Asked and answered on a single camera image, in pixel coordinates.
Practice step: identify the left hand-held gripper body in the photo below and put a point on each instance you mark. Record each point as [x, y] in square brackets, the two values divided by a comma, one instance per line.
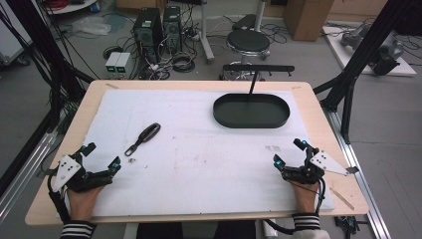
[68, 170]

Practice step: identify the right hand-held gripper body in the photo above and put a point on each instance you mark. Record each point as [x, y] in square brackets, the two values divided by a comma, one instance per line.
[323, 162]

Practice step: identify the black stand with oval tray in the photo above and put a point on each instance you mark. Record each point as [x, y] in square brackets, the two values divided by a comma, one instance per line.
[251, 110]

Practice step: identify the person's left hand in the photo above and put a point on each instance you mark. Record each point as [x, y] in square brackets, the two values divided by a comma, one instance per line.
[83, 203]

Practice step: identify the person's right hand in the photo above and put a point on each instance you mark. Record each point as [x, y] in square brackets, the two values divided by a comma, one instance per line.
[306, 196]

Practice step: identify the thin wooden stick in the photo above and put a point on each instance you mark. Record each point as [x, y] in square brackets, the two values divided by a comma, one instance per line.
[341, 198]

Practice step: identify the person's left leg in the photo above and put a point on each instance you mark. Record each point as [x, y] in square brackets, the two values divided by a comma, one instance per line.
[159, 231]

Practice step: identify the person's leg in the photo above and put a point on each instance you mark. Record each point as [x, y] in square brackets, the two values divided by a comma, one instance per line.
[159, 231]
[235, 230]

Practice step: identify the white foam mat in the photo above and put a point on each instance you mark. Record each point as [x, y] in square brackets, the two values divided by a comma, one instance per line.
[199, 166]

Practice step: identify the person's right leg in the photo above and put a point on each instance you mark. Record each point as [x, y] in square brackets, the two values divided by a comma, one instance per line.
[235, 230]

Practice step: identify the white power supply box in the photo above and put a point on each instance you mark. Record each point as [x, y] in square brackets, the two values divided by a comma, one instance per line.
[122, 63]
[112, 62]

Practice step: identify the black round stool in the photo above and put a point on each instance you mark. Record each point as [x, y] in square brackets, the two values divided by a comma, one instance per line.
[248, 42]

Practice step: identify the white board with robot parts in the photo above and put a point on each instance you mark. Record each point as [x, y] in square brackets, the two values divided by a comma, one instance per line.
[371, 49]

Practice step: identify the clear plastic bag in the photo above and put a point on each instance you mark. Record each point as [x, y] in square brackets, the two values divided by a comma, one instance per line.
[89, 26]

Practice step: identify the cardboard box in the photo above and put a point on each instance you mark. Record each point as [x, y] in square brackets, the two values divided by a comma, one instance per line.
[307, 18]

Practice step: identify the black computer tower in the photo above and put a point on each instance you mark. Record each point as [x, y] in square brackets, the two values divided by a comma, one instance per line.
[147, 33]
[172, 28]

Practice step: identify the white metal stand leg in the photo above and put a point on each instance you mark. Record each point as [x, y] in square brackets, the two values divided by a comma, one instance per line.
[205, 33]

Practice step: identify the aluminium rail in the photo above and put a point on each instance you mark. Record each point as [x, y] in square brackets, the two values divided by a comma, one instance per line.
[23, 176]
[361, 179]

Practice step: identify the black metal frame strut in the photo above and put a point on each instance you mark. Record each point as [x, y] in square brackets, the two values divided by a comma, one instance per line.
[361, 56]
[43, 49]

